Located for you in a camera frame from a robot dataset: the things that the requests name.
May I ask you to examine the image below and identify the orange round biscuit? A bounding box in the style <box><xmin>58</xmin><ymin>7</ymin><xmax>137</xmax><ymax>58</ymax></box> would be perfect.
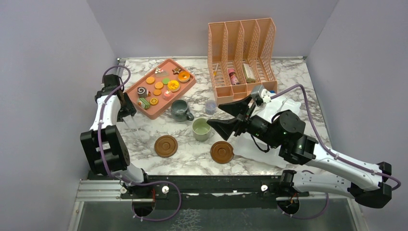
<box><xmin>146</xmin><ymin>77</ymin><xmax>155</xmax><ymax>85</ymax></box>

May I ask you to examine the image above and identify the pink bottle in organizer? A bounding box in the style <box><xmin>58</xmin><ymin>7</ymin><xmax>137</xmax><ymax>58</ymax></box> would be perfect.
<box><xmin>228</xmin><ymin>68</ymin><xmax>240</xmax><ymax>86</ymax></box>

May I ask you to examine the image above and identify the brown star cookie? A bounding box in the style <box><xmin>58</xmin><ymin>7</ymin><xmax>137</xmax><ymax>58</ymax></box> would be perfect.
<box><xmin>172</xmin><ymin>67</ymin><xmax>182</xmax><ymax>75</ymax></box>

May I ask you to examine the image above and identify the green macaron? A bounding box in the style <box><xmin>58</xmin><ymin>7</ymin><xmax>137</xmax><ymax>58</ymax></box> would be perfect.
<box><xmin>162</xmin><ymin>78</ymin><xmax>170</xmax><ymax>85</ymax></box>

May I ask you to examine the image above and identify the dark blue-green ceramic mug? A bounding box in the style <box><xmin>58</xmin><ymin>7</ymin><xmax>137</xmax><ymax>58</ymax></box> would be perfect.
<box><xmin>170</xmin><ymin>100</ymin><xmax>194</xmax><ymax>122</ymax></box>

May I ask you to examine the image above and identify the tan box in organizer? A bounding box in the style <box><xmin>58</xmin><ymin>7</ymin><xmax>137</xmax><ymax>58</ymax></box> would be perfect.
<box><xmin>242</xmin><ymin>63</ymin><xmax>256</xmax><ymax>83</ymax></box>

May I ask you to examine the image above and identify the pink mesh file organizer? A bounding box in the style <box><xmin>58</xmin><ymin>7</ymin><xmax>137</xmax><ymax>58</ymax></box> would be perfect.
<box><xmin>207</xmin><ymin>18</ymin><xmax>278</xmax><ymax>104</ymax></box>

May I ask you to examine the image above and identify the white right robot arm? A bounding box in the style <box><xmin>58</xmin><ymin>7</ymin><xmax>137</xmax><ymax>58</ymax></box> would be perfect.
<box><xmin>90</xmin><ymin>76</ymin><xmax>401</xmax><ymax>208</ymax></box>

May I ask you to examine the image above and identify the left brown wooden coaster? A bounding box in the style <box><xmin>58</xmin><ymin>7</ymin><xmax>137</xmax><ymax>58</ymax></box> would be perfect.
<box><xmin>154</xmin><ymin>135</ymin><xmax>178</xmax><ymax>158</ymax></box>

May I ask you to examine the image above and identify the yellow frosted donut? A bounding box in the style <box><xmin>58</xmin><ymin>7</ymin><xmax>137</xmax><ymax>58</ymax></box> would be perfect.
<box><xmin>167</xmin><ymin>80</ymin><xmax>180</xmax><ymax>92</ymax></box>

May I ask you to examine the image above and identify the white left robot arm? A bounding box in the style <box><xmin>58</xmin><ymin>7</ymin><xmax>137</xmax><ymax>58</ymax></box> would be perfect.
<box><xmin>80</xmin><ymin>93</ymin><xmax>151</xmax><ymax>198</ymax></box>

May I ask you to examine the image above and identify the green layered cake slice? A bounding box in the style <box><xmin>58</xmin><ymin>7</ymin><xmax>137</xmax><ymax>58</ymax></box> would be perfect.
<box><xmin>137</xmin><ymin>98</ymin><xmax>151</xmax><ymax>110</ymax></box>

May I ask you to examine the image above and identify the pink snowball cake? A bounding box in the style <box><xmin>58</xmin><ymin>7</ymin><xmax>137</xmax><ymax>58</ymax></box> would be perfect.
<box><xmin>163</xmin><ymin>90</ymin><xmax>174</xmax><ymax>101</ymax></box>

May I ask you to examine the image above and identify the yellow flower cookie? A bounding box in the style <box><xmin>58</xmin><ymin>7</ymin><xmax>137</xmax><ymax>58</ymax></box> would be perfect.
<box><xmin>150</xmin><ymin>97</ymin><xmax>159</xmax><ymax>105</ymax></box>

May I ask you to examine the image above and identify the light green ceramic mug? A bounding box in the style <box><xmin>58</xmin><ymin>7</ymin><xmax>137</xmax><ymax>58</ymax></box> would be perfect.
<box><xmin>192</xmin><ymin>118</ymin><xmax>211</xmax><ymax>141</ymax></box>

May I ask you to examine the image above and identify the brown wooden coaster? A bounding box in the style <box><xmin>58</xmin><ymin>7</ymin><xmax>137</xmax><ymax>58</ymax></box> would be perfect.
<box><xmin>210</xmin><ymin>141</ymin><xmax>234</xmax><ymax>164</ymax></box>
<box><xmin>154</xmin><ymin>135</ymin><xmax>178</xmax><ymax>158</ymax></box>

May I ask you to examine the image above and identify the pink dessert tray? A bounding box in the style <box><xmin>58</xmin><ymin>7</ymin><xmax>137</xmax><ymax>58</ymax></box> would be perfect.
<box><xmin>126</xmin><ymin>59</ymin><xmax>196</xmax><ymax>120</ymax></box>

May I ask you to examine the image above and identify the orange glazed donut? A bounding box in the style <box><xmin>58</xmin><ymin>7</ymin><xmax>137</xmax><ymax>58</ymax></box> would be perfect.
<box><xmin>178</xmin><ymin>71</ymin><xmax>191</xmax><ymax>83</ymax></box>

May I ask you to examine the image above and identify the right brown wooden coaster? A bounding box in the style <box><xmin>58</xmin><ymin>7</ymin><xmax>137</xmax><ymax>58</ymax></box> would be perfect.
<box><xmin>210</xmin><ymin>141</ymin><xmax>234</xmax><ymax>164</ymax></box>

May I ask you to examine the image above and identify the white tiered dessert stand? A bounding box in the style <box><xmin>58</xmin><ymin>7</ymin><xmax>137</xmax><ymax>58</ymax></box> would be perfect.
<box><xmin>232</xmin><ymin>96</ymin><xmax>301</xmax><ymax>168</ymax></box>

